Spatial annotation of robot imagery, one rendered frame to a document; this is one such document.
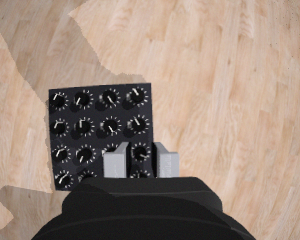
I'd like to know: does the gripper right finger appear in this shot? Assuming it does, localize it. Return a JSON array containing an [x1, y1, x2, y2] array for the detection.
[[152, 142, 180, 178]]

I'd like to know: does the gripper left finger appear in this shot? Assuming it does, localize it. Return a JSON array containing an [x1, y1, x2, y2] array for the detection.
[[103, 142, 132, 178]]

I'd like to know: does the black knob box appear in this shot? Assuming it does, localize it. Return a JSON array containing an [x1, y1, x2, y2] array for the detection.
[[49, 83, 155, 191]]

